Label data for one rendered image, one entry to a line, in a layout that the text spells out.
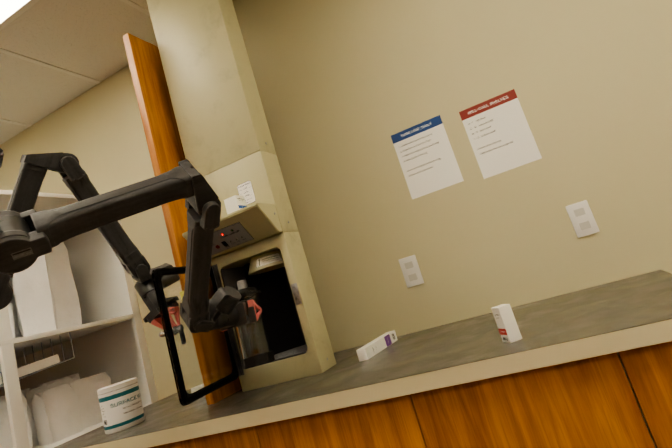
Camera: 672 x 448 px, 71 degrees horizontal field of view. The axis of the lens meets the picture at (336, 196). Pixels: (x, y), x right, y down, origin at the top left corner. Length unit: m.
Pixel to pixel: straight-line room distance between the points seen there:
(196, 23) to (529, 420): 1.68
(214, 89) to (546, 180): 1.24
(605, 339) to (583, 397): 0.14
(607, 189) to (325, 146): 1.07
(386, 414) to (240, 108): 1.11
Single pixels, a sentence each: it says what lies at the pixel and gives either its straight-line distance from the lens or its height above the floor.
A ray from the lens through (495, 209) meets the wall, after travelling 1.81.
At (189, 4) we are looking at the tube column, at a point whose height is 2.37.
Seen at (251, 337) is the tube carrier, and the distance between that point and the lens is 1.53.
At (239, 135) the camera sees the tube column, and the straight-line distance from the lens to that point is 1.72.
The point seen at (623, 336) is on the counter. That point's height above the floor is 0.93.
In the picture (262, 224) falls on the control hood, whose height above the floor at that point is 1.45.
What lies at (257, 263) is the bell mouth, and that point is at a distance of 1.67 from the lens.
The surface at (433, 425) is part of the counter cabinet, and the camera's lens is 1.22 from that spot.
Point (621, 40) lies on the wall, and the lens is 1.93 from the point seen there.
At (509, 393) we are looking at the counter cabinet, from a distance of 1.16.
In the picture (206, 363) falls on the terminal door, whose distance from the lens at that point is 1.60.
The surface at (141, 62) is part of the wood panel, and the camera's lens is 2.03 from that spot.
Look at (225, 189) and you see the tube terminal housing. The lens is 1.73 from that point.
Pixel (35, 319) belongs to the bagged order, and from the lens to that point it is 2.49.
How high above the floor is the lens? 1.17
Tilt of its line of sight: 11 degrees up
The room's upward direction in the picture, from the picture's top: 17 degrees counter-clockwise
